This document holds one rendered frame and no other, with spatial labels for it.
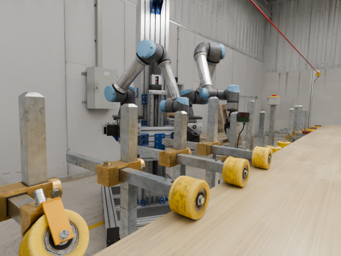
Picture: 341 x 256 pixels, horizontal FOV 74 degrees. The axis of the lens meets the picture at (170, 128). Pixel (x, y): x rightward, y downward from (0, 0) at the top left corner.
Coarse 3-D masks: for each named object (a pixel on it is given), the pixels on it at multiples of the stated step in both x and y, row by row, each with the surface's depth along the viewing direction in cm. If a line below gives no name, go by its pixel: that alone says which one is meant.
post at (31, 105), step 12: (24, 96) 42; (36, 96) 44; (24, 108) 42; (36, 108) 44; (24, 120) 43; (36, 120) 44; (24, 132) 43; (36, 132) 44; (24, 144) 44; (36, 144) 44; (24, 156) 44; (36, 156) 44; (24, 168) 44; (36, 168) 44; (24, 180) 45; (36, 180) 45
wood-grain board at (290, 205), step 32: (320, 128) 270; (288, 160) 101; (320, 160) 103; (224, 192) 62; (256, 192) 62; (288, 192) 63; (320, 192) 63; (160, 224) 44; (192, 224) 45; (224, 224) 45; (256, 224) 45; (288, 224) 46; (320, 224) 46
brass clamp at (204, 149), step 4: (200, 144) 98; (204, 144) 97; (208, 144) 97; (212, 144) 100; (216, 144) 103; (220, 144) 107; (200, 148) 98; (204, 148) 97; (208, 148) 97; (200, 152) 98; (204, 152) 97; (208, 152) 98
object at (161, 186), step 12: (72, 156) 75; (84, 156) 73; (96, 168) 66; (120, 180) 60; (132, 180) 57; (144, 180) 54; (156, 180) 52; (168, 180) 52; (156, 192) 52; (168, 192) 49
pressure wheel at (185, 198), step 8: (184, 176) 49; (176, 184) 47; (184, 184) 46; (192, 184) 45; (200, 184) 46; (176, 192) 46; (184, 192) 45; (192, 192) 44; (200, 192) 47; (208, 192) 49; (168, 200) 47; (176, 200) 45; (184, 200) 44; (192, 200) 44; (200, 200) 46; (208, 200) 49; (176, 208) 46; (184, 208) 44; (192, 208) 44; (200, 208) 47; (192, 216) 44; (200, 216) 47
